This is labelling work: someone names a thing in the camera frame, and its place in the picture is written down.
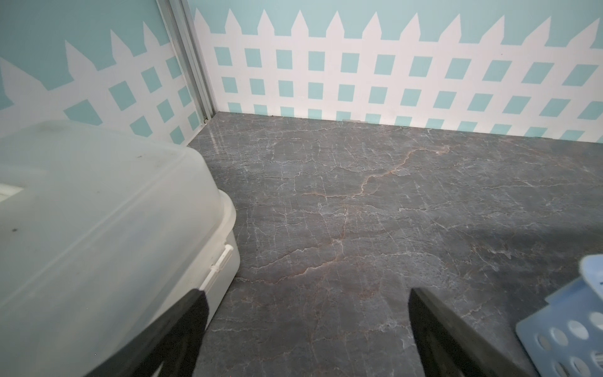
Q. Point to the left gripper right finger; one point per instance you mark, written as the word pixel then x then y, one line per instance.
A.
pixel 448 346

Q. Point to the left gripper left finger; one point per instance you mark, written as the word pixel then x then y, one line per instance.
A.
pixel 169 346

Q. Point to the blue plastic basket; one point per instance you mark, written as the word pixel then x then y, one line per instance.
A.
pixel 565 337

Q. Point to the translucent plastic storage box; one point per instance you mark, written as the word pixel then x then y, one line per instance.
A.
pixel 102 233

